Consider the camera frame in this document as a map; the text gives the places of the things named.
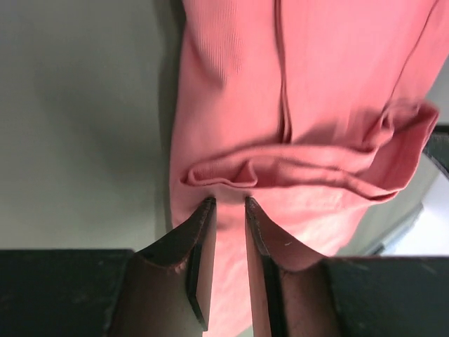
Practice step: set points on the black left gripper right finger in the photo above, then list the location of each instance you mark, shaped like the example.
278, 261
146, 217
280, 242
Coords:
296, 291

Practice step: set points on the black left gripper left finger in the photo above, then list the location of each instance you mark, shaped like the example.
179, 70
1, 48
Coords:
161, 290

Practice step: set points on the coral red t shirt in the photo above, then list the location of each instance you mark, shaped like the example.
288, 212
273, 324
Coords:
314, 108

